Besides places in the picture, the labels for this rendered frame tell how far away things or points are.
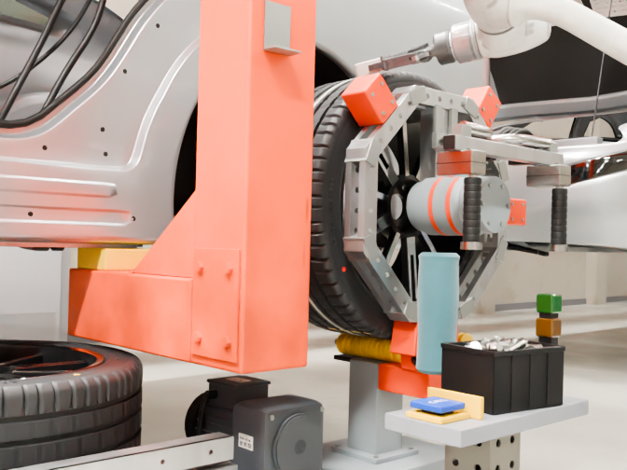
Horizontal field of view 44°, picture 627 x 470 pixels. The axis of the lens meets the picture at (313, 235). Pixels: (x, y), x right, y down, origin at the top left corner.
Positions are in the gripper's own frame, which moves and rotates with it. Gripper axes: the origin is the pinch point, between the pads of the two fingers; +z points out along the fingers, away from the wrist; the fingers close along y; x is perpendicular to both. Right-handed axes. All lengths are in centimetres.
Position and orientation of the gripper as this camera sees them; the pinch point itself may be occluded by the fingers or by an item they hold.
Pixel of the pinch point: (369, 67)
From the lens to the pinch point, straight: 189.0
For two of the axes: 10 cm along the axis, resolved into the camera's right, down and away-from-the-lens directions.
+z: -9.0, 1.6, 4.0
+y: 3.3, -3.6, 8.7
